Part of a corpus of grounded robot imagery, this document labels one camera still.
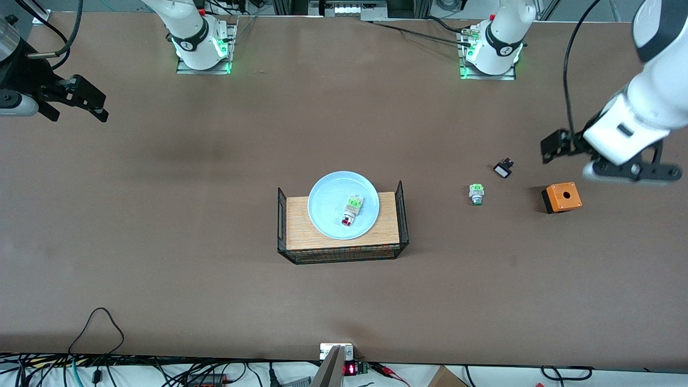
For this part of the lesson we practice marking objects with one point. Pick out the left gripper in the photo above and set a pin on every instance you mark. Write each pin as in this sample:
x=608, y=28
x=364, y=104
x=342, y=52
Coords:
x=571, y=143

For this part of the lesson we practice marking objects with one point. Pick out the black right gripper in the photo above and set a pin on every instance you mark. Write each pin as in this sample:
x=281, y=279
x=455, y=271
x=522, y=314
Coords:
x=25, y=79

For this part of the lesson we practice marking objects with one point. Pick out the red push button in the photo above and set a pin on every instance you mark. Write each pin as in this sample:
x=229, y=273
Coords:
x=353, y=204

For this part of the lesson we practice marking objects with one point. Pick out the light blue plate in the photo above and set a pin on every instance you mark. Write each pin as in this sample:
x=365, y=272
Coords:
x=328, y=209

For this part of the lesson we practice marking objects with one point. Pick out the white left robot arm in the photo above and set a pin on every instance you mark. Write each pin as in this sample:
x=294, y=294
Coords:
x=502, y=32

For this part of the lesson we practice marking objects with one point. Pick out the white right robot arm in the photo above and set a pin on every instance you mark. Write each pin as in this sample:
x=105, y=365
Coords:
x=193, y=32

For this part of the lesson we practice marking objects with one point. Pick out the black white-faced push button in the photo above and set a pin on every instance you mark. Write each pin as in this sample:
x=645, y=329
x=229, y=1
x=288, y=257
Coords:
x=502, y=171

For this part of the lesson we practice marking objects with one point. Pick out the green push button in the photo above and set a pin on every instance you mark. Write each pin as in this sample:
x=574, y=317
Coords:
x=477, y=191

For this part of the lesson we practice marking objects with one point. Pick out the white connector strip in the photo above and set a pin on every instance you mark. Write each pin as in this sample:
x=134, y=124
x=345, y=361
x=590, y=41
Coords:
x=346, y=9

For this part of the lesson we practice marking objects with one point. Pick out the brown cardboard box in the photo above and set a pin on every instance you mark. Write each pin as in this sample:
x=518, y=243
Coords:
x=443, y=379

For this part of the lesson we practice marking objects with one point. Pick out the red and black test leads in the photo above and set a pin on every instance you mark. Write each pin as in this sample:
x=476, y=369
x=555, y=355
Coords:
x=384, y=368

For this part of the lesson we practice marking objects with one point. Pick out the red LED display module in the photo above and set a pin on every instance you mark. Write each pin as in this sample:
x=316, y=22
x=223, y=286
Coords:
x=350, y=369

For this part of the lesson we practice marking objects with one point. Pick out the black power strip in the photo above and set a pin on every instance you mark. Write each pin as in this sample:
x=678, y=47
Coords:
x=209, y=381

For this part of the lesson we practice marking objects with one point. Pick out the grey adapter box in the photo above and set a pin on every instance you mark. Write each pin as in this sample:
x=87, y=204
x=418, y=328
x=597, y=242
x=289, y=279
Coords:
x=295, y=382

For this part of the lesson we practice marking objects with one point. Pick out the orange button enclosure box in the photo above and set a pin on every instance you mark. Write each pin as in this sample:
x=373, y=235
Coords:
x=564, y=200

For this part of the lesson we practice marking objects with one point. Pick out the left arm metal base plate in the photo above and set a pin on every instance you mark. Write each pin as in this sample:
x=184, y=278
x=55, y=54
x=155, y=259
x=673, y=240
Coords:
x=494, y=77

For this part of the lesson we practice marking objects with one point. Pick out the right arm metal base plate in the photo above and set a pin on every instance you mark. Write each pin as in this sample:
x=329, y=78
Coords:
x=232, y=43

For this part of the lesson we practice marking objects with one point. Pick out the aluminium frame rail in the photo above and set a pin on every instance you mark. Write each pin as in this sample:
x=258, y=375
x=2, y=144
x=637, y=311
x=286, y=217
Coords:
x=301, y=6

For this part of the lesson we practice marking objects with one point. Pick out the grey metal mount post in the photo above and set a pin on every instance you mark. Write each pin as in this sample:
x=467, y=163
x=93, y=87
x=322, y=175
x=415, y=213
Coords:
x=328, y=371

